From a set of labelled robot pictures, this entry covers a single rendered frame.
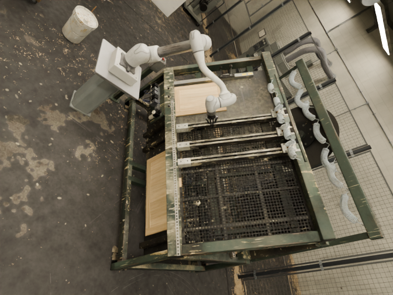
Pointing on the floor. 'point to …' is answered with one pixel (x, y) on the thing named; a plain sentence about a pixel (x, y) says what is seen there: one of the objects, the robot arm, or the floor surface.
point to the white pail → (79, 24)
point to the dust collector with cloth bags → (193, 7)
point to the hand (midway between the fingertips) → (211, 125)
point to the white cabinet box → (168, 5)
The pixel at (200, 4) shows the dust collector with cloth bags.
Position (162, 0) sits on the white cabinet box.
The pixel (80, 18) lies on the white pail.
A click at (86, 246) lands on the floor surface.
